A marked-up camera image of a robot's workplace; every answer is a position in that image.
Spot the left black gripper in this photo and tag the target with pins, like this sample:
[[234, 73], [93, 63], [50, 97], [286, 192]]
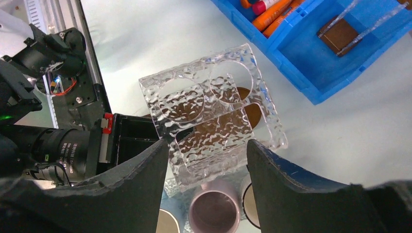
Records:
[[69, 156]]

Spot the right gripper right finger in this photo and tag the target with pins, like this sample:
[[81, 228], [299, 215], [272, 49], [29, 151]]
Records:
[[291, 199]]

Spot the brown wooden oval tray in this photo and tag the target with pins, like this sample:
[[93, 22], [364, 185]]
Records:
[[185, 106]]

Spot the light blue mug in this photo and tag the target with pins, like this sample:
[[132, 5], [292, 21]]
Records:
[[171, 217]]

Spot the cream mug with black rim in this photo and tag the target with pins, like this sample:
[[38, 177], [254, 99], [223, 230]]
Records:
[[248, 201]]

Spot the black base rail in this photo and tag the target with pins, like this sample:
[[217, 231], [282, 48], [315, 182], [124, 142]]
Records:
[[46, 47]]

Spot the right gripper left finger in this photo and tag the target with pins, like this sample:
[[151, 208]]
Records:
[[124, 199]]

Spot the clear holder with brown lid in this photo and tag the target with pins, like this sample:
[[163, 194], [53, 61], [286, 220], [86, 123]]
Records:
[[341, 37]]

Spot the pink mug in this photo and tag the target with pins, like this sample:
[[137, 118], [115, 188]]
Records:
[[214, 208]]

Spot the orange Beyou toothpaste tube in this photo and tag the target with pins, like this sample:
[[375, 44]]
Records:
[[270, 30]]

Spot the white toothpaste tube red cap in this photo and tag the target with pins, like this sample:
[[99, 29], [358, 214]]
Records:
[[261, 6]]

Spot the blue three-compartment bin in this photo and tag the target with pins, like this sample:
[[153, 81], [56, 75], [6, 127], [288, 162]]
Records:
[[304, 59]]

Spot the clear textured two-hole holder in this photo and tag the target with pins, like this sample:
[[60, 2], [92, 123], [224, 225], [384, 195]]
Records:
[[229, 80]]

